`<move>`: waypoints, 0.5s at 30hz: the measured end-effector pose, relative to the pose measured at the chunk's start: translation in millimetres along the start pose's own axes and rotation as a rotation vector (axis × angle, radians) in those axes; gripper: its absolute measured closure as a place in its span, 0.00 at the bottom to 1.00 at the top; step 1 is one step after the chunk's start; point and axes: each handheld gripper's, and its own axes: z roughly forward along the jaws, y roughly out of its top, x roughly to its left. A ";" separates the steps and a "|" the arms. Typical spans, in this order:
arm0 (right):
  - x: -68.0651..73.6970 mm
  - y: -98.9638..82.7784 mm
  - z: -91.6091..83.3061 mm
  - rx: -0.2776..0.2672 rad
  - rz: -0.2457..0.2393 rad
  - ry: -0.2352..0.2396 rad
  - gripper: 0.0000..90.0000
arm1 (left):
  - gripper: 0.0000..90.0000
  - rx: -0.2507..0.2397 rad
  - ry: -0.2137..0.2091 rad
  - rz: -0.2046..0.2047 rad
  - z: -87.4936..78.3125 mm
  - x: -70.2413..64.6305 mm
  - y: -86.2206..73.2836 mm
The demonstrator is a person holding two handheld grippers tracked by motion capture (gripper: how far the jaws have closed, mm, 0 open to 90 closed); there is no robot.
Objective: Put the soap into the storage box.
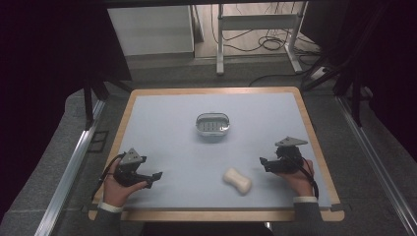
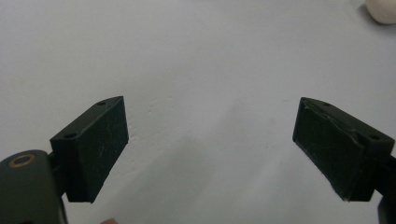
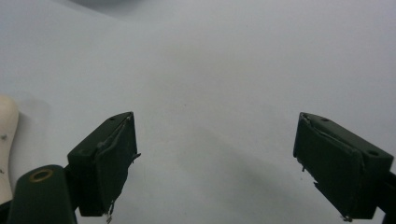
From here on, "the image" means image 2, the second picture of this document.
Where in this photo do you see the white round object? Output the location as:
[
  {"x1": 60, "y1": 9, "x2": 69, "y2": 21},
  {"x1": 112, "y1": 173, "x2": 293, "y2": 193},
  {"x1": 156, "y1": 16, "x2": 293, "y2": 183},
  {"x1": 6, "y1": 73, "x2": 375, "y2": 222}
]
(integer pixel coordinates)
[{"x1": 364, "y1": 0, "x2": 396, "y2": 25}]

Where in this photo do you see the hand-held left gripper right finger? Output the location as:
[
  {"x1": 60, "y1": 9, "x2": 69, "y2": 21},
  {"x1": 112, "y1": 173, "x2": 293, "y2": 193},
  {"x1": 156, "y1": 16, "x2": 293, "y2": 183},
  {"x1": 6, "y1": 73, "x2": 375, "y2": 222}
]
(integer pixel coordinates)
[{"x1": 291, "y1": 96, "x2": 396, "y2": 203}]

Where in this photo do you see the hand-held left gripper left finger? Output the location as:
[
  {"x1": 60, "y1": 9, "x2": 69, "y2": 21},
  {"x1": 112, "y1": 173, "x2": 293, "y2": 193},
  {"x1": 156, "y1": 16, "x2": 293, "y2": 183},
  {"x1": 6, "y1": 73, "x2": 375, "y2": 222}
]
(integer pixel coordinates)
[{"x1": 49, "y1": 95, "x2": 130, "y2": 204}]

